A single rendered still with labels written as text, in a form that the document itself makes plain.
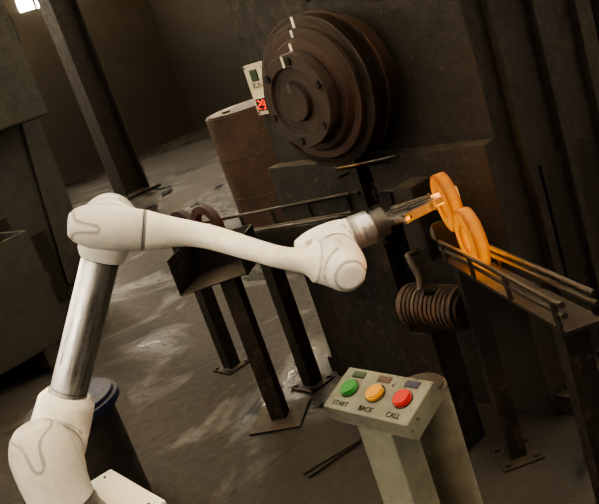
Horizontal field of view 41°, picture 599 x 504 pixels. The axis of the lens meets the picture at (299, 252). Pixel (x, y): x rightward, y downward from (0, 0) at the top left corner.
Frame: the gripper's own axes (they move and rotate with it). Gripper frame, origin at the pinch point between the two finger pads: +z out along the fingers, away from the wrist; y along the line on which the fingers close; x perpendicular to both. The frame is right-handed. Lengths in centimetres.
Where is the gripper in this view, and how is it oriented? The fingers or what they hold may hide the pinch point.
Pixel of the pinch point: (445, 196)
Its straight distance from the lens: 210.9
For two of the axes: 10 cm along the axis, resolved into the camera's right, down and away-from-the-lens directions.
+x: -3.5, -8.9, -2.8
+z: 9.3, -3.7, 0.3
